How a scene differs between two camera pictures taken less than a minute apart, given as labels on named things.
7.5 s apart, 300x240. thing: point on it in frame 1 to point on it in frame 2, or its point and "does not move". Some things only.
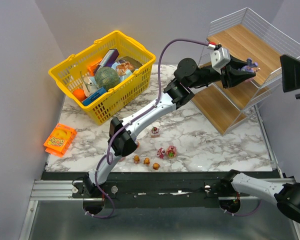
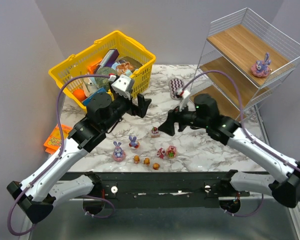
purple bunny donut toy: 250,66 to 260,69
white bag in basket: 89,85 does not move
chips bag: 126,67 does not move
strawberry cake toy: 155,132 does not move
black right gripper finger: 296,74 to 168,126
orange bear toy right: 156,166 does not move
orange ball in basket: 79,94 does not move
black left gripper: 226,78 to 134,107
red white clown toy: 160,153 does not move
